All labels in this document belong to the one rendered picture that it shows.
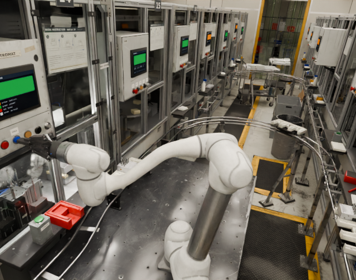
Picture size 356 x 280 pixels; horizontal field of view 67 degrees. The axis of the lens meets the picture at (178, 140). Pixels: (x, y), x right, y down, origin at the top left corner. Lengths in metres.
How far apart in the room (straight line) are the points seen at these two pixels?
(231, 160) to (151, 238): 0.96
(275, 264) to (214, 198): 1.69
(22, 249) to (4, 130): 0.58
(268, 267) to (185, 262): 1.46
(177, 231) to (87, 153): 0.65
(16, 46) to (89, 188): 0.66
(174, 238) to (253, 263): 1.34
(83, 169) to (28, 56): 0.57
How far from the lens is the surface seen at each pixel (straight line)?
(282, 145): 4.32
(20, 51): 1.37
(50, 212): 1.64
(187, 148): 1.14
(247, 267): 2.63
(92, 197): 1.21
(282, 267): 2.74
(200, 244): 1.26
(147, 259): 1.70
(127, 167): 2.00
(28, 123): 1.42
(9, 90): 1.31
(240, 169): 1.00
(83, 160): 1.10
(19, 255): 1.55
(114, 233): 1.85
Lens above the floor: 1.98
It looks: 26 degrees down
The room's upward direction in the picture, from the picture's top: 3 degrees clockwise
